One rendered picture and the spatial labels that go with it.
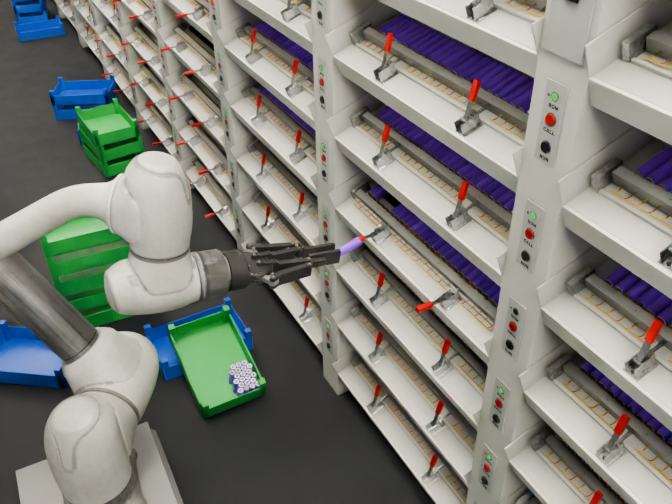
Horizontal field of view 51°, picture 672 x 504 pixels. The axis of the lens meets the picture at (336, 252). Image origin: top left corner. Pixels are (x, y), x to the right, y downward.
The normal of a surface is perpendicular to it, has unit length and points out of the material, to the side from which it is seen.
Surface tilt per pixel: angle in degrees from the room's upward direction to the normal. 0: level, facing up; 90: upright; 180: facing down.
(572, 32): 90
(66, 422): 6
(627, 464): 21
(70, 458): 72
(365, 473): 0
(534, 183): 90
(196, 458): 0
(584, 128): 90
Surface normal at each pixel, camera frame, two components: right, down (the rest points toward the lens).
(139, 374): 0.72, -0.48
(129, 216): -0.24, 0.44
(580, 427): -0.33, -0.65
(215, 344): 0.14, -0.60
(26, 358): -0.01, -0.81
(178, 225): 0.75, 0.39
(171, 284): 0.50, 0.42
